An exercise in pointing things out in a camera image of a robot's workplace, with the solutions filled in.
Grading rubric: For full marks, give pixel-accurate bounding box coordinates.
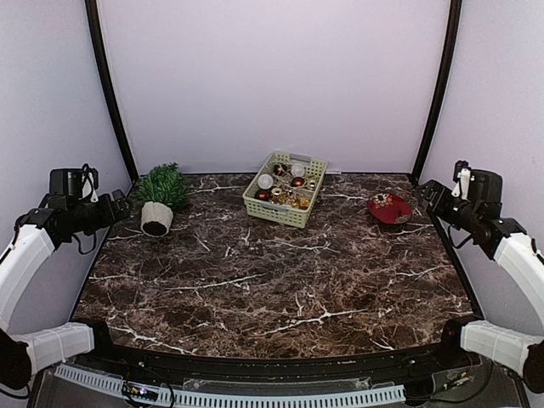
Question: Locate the black front table rail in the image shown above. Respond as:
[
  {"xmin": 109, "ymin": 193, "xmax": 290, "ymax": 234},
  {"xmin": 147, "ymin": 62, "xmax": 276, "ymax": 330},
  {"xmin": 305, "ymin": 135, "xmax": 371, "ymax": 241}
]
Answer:
[{"xmin": 83, "ymin": 344, "xmax": 449, "ymax": 383}]

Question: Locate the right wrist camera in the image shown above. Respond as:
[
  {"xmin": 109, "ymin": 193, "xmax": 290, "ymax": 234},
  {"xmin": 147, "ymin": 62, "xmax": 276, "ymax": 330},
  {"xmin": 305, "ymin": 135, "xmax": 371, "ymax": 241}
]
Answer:
[{"xmin": 451, "ymin": 161, "xmax": 471, "ymax": 200}]

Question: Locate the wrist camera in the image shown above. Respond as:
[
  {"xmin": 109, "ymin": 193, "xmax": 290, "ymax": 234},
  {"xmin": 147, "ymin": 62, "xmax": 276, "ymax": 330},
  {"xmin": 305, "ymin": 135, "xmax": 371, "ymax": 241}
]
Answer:
[
  {"xmin": 48, "ymin": 163, "xmax": 99, "ymax": 207},
  {"xmin": 451, "ymin": 161, "xmax": 471, "ymax": 200}
]

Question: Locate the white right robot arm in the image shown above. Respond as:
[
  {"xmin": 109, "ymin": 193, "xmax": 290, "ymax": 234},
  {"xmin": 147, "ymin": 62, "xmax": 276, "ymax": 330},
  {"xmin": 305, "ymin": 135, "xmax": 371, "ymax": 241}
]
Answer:
[{"xmin": 417, "ymin": 172, "xmax": 543, "ymax": 394}]

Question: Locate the pale green perforated basket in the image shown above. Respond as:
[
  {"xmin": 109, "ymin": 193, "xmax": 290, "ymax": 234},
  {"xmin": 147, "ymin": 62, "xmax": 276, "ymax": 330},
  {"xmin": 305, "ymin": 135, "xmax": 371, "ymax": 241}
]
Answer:
[{"xmin": 242, "ymin": 151, "xmax": 327, "ymax": 229}]

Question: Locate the left black frame post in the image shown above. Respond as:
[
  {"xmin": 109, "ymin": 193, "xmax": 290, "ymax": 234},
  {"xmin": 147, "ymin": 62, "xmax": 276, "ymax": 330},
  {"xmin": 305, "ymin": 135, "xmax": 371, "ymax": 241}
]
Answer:
[{"xmin": 84, "ymin": 0, "xmax": 139, "ymax": 183}]

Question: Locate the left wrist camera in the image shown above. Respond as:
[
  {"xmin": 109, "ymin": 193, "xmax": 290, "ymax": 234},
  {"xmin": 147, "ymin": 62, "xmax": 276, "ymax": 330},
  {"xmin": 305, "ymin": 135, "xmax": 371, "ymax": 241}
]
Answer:
[{"xmin": 48, "ymin": 163, "xmax": 99, "ymax": 207}]

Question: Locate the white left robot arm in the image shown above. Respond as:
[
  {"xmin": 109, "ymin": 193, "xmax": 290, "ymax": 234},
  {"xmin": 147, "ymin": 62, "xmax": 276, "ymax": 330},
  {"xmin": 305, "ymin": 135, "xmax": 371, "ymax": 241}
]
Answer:
[{"xmin": 1, "ymin": 190, "xmax": 131, "ymax": 390}]

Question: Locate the white slotted cable duct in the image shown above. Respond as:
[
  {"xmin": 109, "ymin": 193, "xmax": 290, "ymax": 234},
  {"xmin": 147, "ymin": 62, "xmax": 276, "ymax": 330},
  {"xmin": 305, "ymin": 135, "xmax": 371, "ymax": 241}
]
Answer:
[{"xmin": 54, "ymin": 364, "xmax": 406, "ymax": 407}]

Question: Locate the gold shiny bauble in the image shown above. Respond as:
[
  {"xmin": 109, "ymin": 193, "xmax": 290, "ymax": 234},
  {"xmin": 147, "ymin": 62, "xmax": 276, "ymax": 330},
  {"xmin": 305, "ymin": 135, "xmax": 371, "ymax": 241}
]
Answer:
[{"xmin": 270, "ymin": 188, "xmax": 282, "ymax": 201}]

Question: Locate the small green christmas tree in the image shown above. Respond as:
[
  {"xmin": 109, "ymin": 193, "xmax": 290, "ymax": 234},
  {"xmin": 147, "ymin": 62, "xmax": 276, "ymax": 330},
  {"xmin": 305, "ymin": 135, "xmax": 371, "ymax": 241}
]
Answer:
[{"xmin": 138, "ymin": 162, "xmax": 188, "ymax": 237}]

